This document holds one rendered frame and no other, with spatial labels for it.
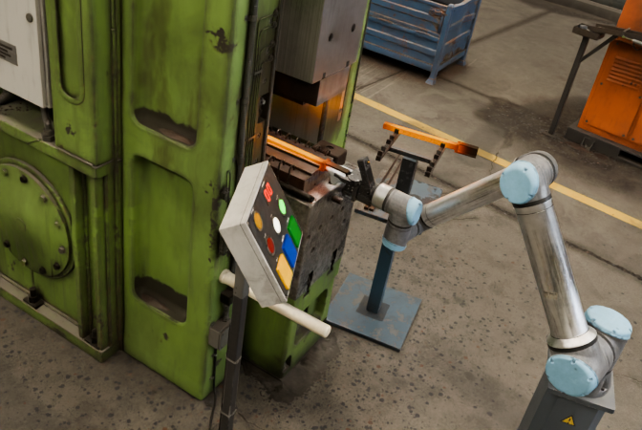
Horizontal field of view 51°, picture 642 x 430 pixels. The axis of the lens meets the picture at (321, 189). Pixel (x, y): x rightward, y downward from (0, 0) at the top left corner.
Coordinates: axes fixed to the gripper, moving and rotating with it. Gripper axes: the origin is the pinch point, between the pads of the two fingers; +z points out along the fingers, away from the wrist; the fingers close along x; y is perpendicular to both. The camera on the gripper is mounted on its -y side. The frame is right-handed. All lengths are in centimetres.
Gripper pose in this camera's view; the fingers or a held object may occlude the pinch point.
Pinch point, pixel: (330, 165)
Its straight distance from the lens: 244.7
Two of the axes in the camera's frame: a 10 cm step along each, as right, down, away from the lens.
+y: -1.8, 8.2, 5.4
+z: -8.4, -4.2, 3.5
